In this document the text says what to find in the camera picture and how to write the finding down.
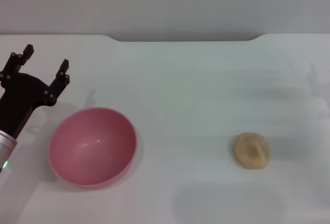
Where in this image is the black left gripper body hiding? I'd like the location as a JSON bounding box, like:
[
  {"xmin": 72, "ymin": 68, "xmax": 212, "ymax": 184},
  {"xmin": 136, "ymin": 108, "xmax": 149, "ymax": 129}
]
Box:
[{"xmin": 0, "ymin": 72, "xmax": 50, "ymax": 140}]

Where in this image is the pink plastic bowl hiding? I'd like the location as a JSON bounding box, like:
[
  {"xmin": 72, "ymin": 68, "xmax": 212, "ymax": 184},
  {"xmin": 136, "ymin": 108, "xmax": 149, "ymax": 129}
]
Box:
[{"xmin": 48, "ymin": 107, "xmax": 137, "ymax": 190}]

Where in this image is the tan egg yolk pastry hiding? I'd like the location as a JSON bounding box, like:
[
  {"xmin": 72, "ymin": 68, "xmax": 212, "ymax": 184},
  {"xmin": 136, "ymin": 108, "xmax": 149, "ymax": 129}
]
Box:
[{"xmin": 232, "ymin": 132, "xmax": 270, "ymax": 170}]

